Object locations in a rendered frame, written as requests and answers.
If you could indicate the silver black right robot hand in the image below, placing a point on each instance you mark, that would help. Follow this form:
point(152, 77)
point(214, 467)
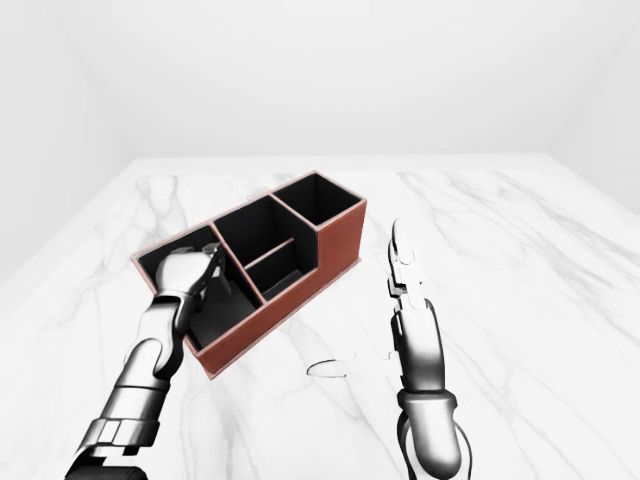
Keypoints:
point(420, 350)

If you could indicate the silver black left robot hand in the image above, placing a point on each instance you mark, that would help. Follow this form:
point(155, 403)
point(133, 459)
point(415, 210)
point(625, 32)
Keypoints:
point(181, 272)

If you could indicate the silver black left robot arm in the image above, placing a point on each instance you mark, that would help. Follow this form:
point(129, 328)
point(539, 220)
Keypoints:
point(135, 385)

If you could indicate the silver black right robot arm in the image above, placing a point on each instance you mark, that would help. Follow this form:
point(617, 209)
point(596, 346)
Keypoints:
point(432, 435)

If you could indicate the red-brown desk caddy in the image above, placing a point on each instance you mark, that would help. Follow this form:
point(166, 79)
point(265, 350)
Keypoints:
point(340, 240)

